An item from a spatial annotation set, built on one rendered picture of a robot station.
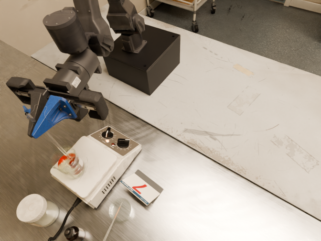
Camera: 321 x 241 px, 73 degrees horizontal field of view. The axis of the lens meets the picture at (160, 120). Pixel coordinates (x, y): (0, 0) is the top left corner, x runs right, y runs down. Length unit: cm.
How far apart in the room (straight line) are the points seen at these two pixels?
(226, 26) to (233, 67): 192
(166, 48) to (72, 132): 40
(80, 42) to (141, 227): 43
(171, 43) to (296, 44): 209
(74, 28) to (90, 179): 32
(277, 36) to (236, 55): 186
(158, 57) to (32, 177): 50
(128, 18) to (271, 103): 51
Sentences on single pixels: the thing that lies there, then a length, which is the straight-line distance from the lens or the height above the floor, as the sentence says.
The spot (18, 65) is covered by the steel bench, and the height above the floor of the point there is 90.
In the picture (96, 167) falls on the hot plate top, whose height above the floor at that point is 99.
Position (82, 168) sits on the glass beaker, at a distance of 53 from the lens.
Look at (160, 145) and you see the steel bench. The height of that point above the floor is 90.
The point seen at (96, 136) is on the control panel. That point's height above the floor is 96.
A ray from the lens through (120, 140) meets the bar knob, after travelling 58.
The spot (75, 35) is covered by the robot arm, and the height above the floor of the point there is 124.
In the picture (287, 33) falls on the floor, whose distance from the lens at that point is 283.
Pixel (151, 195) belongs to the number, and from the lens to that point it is 56.
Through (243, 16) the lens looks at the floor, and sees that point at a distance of 296.
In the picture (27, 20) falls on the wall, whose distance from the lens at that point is 199.
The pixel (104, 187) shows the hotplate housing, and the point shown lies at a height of 95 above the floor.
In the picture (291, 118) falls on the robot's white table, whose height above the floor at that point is 90.
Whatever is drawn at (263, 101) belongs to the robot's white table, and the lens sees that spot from 78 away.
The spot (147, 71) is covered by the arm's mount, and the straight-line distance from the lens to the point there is 67.
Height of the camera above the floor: 146
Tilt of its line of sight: 56 degrees down
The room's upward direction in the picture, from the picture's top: 6 degrees counter-clockwise
